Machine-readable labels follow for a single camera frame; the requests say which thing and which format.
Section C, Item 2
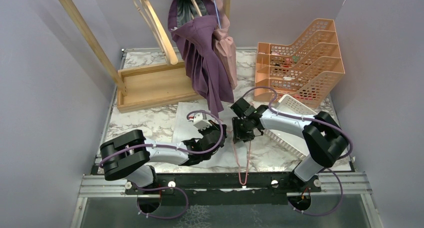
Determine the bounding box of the wooden clothes rack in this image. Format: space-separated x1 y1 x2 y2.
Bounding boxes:
59 0 230 113

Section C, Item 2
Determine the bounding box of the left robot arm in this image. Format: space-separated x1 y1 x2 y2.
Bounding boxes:
98 120 227 194

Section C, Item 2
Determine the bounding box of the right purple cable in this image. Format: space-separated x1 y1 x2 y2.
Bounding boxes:
241 86 354 217

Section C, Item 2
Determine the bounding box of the purple garment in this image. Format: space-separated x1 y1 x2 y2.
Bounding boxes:
167 0 234 116

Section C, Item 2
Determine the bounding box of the white garment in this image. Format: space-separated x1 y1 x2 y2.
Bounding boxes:
172 102 237 169

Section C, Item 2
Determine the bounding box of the orange plastic file organizer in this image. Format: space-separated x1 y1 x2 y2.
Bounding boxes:
253 18 345 108

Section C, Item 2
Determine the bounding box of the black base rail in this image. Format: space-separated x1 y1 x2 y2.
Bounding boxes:
125 172 321 206

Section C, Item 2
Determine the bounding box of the blue wire hanger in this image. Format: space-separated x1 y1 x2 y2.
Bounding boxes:
213 0 222 29

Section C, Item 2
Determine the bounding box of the pink pleated skirt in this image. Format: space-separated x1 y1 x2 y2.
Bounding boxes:
212 0 238 90

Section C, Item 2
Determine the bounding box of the wooden hanger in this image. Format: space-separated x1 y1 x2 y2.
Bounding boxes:
187 0 203 17
132 0 179 65

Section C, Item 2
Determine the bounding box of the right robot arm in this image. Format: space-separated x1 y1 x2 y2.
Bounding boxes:
230 98 350 192

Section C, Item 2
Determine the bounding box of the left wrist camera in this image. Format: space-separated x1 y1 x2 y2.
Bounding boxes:
192 113 212 131

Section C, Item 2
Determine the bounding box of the pink wire hanger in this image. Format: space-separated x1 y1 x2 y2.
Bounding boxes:
230 139 253 187

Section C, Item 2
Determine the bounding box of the white laundry basket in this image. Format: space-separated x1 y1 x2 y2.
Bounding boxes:
264 94 317 160

